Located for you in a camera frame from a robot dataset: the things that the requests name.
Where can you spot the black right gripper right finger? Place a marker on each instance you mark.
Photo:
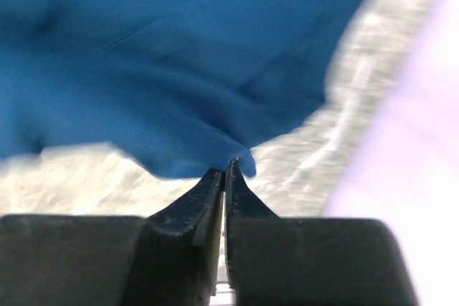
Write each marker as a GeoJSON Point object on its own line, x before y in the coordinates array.
{"type": "Point", "coordinates": [255, 241]}

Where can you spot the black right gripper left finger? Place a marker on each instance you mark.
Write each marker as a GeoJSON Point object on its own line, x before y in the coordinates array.
{"type": "Point", "coordinates": [176, 259]}

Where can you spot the blue printed t-shirt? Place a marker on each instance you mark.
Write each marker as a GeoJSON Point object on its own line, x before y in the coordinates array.
{"type": "Point", "coordinates": [180, 85]}

